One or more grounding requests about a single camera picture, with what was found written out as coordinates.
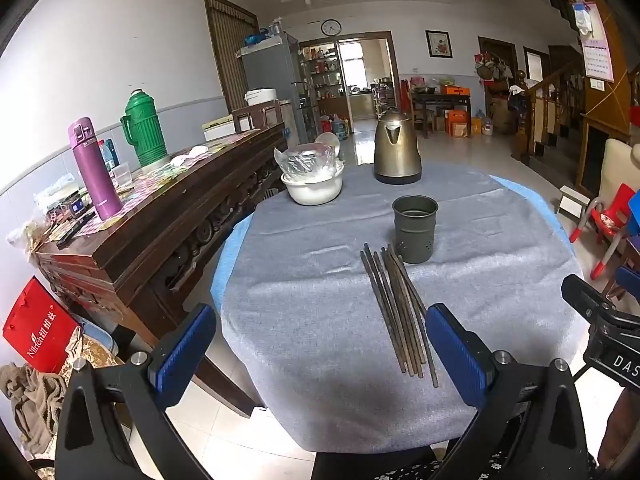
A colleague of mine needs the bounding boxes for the orange cardboard box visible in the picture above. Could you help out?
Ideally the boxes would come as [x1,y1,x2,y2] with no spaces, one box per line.
[446,110,471,139]

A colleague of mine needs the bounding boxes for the beige armchair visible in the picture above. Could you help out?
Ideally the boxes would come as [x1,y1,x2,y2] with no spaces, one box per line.
[597,137,640,202]

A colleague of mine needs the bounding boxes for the purple thermos bottle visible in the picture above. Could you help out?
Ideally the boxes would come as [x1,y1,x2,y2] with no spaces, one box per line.
[67,117,124,222]

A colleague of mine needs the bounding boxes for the dark wooden chair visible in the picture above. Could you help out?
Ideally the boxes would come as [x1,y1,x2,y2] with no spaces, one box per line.
[231,99,284,134]

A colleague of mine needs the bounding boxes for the white rice cooker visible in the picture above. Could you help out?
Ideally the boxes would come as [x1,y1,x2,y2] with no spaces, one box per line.
[244,88,278,107]

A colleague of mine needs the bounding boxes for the brass electric kettle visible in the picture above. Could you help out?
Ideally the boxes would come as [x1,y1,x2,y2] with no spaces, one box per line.
[374,106,422,185]

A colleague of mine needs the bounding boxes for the grey refrigerator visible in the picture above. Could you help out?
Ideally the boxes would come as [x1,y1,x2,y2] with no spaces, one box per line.
[237,32,311,147]

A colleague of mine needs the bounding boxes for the white crumpled cloth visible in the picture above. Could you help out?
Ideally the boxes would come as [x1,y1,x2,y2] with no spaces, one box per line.
[172,145,209,167]

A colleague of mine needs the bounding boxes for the grey metal chopstick holder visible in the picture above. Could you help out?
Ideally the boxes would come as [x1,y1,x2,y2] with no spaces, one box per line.
[391,195,439,264]

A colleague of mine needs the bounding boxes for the wall calendar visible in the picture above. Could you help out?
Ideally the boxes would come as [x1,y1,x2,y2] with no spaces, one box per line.
[570,1,615,84]

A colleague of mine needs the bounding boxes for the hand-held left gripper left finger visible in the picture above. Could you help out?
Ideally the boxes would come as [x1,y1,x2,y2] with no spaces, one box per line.
[54,302,218,480]

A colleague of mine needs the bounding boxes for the grey tablecloth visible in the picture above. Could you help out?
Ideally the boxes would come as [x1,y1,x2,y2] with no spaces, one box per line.
[220,161,586,457]

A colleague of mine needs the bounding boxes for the white step stool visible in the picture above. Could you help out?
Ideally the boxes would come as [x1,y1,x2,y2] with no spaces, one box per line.
[556,185,594,219]

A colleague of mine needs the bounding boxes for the carved wooden sideboard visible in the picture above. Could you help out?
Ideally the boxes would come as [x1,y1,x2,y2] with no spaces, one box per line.
[32,122,289,419]

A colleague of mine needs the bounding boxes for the light blue table cover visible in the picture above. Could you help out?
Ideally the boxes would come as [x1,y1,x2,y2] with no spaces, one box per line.
[210,174,573,311]

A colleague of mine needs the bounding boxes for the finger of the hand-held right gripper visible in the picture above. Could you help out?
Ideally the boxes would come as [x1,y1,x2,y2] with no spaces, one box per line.
[561,274,620,322]
[616,266,640,303]

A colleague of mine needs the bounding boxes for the person's right forearm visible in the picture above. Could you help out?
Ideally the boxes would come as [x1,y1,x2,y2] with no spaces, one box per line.
[598,389,640,472]

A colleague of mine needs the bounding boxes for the red paper bag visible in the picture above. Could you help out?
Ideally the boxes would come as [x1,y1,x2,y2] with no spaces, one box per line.
[2,276,84,374]

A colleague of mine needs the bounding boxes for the floral patterned mat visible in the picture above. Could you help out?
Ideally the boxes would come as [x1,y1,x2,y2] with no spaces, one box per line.
[75,129,262,237]

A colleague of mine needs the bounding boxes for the beige crumpled cloth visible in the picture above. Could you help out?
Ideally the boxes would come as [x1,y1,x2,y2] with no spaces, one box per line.
[0,362,69,456]

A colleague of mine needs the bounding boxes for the green thermos jug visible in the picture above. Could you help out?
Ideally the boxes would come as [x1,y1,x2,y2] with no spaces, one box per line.
[120,89,170,169]

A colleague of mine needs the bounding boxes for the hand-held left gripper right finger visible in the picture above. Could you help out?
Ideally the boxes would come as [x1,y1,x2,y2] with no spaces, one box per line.
[425,302,592,480]

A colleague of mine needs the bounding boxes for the white pot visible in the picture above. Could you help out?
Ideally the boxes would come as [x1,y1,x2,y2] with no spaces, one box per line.
[281,162,346,206]

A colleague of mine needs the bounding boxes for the red child's chair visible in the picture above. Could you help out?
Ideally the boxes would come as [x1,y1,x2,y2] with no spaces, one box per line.
[570,183,639,281]

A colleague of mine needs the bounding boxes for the dark wooden table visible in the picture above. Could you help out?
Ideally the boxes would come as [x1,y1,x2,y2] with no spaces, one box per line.
[411,91,472,139]

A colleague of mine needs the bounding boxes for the small white fan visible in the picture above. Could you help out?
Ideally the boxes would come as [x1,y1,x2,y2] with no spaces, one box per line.
[315,132,342,159]

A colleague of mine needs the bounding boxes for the brown wooden door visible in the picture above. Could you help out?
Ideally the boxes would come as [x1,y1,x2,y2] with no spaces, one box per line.
[203,0,261,114]

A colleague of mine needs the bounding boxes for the blue label water bottle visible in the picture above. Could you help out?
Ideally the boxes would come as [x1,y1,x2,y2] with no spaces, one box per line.
[97,139,121,169]

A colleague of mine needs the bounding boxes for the plastic-wrapped glass lid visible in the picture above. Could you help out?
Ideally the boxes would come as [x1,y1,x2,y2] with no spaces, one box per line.
[273,142,346,182]

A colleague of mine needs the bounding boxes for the wooden stair railing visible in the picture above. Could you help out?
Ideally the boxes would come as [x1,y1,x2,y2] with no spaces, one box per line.
[515,59,587,164]

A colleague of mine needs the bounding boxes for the black remote control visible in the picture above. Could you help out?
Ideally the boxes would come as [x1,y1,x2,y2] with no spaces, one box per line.
[56,211,97,250]

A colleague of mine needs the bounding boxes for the framed wall picture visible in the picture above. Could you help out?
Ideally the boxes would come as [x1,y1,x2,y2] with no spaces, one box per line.
[425,30,454,59]

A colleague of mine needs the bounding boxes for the bundle of dark chopsticks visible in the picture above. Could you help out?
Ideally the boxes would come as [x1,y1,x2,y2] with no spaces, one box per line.
[360,242,441,389]

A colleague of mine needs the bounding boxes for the glass display shelf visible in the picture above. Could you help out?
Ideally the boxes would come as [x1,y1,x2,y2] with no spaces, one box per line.
[300,44,347,117]

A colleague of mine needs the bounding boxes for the person's dark floral clothing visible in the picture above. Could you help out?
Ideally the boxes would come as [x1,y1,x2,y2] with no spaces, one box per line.
[311,446,597,480]

